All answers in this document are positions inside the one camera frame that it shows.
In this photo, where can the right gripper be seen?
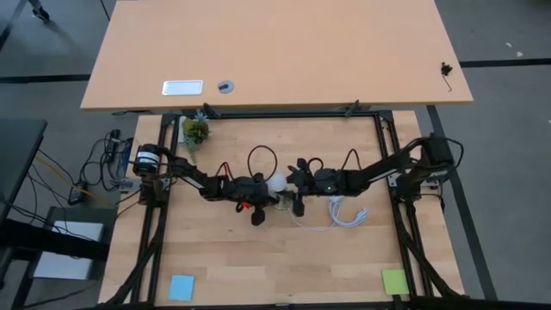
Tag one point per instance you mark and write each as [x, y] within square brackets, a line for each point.
[307, 183]

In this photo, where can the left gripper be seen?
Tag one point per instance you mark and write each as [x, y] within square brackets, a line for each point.
[251, 189]

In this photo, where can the white lightbulb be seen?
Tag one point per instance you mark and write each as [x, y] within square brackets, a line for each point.
[276, 183]

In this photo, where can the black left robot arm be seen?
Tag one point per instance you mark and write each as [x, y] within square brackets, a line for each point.
[189, 172]

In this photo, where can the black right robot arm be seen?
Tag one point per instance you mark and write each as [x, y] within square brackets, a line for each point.
[379, 172]

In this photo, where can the red tag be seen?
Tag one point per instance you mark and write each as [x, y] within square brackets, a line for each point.
[245, 206]

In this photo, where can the potted green plant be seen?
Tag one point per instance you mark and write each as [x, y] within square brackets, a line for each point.
[196, 131]

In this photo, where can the blue sticky note pad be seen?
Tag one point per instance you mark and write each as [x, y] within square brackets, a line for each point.
[181, 287]

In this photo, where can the light wooden desk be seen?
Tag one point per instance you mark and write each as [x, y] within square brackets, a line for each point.
[280, 51]

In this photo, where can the green sticky note pad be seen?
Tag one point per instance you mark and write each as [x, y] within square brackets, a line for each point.
[395, 282]

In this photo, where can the silver rectangular desk plate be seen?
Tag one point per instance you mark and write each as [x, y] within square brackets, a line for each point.
[182, 88]

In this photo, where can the black power adapter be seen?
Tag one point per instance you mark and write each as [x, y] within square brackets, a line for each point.
[77, 196]

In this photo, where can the white panel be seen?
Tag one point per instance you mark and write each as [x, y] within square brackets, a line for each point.
[64, 267]

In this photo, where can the black side table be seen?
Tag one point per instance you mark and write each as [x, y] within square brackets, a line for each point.
[19, 150]

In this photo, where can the black aluminium table frame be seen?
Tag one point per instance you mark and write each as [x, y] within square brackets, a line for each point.
[301, 115]

